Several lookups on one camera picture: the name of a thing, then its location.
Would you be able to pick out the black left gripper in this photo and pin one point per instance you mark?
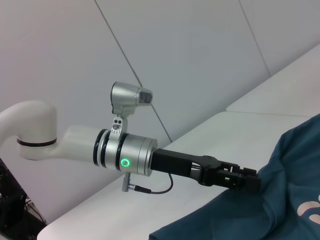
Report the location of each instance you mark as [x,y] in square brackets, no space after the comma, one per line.
[175,162]

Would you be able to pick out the teal t-shirt with FREE print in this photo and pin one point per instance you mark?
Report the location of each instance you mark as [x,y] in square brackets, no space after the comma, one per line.
[275,200]

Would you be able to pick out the black equipment rack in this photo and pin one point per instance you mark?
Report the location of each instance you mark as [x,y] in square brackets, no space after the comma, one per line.
[12,192]

